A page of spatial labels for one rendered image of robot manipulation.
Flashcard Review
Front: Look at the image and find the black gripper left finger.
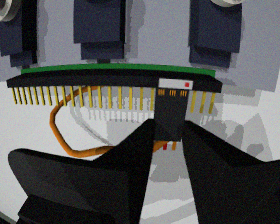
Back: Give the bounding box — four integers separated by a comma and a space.
8, 119, 155, 224

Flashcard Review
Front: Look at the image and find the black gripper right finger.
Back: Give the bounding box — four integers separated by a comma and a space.
181, 120, 280, 224

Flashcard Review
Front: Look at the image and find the grey flat plate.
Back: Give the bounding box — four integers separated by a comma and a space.
0, 0, 280, 92

